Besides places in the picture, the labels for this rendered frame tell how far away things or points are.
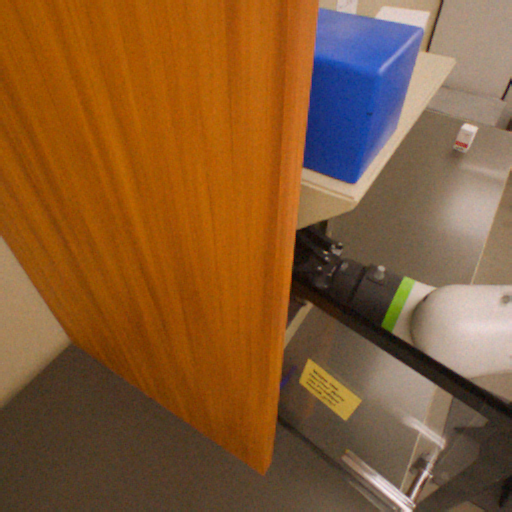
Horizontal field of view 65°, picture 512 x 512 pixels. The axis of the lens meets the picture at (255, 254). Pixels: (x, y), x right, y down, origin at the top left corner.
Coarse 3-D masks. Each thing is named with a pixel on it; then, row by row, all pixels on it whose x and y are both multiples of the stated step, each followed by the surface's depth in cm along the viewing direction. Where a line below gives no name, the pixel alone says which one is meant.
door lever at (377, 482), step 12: (348, 456) 46; (348, 468) 47; (360, 468) 46; (372, 468) 46; (420, 468) 45; (372, 480) 45; (384, 480) 45; (420, 480) 45; (432, 480) 45; (384, 492) 44; (396, 492) 44; (408, 492) 44; (396, 504) 43; (408, 504) 43
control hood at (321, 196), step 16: (416, 64) 48; (432, 64) 48; (448, 64) 48; (416, 80) 45; (432, 80) 45; (416, 96) 42; (432, 96) 43; (416, 112) 40; (400, 128) 38; (384, 160) 35; (304, 176) 33; (320, 176) 33; (368, 176) 33; (304, 192) 33; (320, 192) 32; (336, 192) 32; (352, 192) 31; (304, 208) 34; (320, 208) 33; (336, 208) 32; (352, 208) 32; (304, 224) 36
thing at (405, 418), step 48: (288, 336) 49; (336, 336) 42; (384, 336) 36; (288, 384) 57; (384, 384) 41; (432, 384) 36; (336, 432) 56; (384, 432) 46; (432, 432) 40; (480, 432) 35; (480, 480) 39
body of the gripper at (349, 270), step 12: (312, 264) 66; (324, 264) 66; (336, 264) 66; (348, 264) 63; (360, 264) 63; (312, 276) 64; (324, 276) 64; (336, 276) 62; (348, 276) 61; (324, 288) 63; (336, 288) 62; (348, 288) 61
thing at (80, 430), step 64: (448, 128) 147; (384, 192) 122; (448, 192) 122; (384, 256) 104; (448, 256) 104; (64, 384) 80; (128, 384) 80; (0, 448) 72; (64, 448) 72; (128, 448) 72; (192, 448) 72
